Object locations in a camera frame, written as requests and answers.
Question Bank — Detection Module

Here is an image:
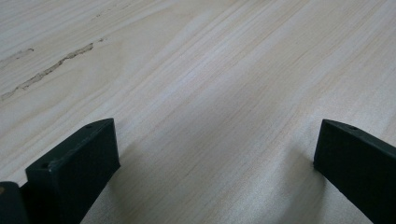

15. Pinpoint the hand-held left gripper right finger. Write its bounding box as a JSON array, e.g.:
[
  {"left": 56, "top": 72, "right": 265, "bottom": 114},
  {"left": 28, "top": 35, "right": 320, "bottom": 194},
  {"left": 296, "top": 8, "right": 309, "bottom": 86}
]
[{"left": 313, "top": 119, "right": 396, "bottom": 224}]

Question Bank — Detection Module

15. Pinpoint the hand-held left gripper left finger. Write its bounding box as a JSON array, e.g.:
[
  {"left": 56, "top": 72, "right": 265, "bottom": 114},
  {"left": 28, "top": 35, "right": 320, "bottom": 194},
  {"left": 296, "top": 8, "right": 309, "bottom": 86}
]
[{"left": 25, "top": 118, "right": 121, "bottom": 224}]

